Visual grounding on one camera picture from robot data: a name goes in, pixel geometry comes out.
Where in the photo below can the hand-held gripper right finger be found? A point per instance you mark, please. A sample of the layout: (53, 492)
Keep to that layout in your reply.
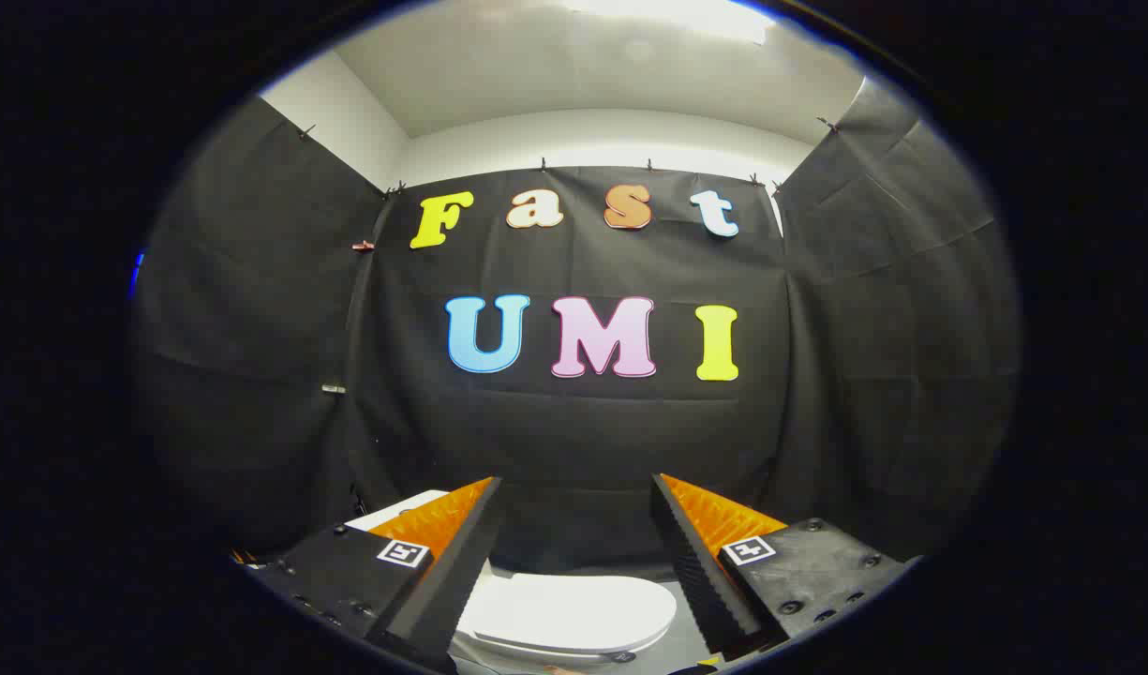
(695, 562)

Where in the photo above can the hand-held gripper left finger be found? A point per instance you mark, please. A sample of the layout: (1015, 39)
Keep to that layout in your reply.
(442, 581)

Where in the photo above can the white toilet tank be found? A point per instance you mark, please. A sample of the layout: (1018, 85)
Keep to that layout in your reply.
(395, 511)

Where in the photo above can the black backdrop cloth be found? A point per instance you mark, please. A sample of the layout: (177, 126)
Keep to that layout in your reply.
(574, 431)

